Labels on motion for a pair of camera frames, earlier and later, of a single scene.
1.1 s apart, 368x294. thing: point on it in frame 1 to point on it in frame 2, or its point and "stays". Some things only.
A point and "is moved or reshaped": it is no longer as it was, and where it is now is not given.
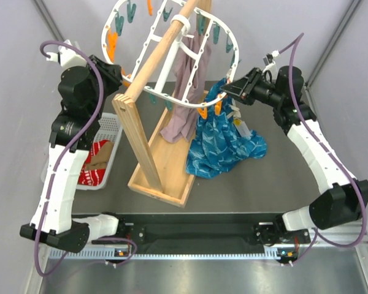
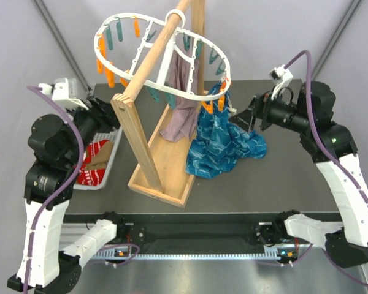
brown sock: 100,159 stays
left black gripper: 113,73 to 103,113
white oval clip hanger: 179,52 is moved or reshaped
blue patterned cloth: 218,146 stays
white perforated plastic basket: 110,130 stays
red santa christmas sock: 92,176 stays
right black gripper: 245,86 to 259,107
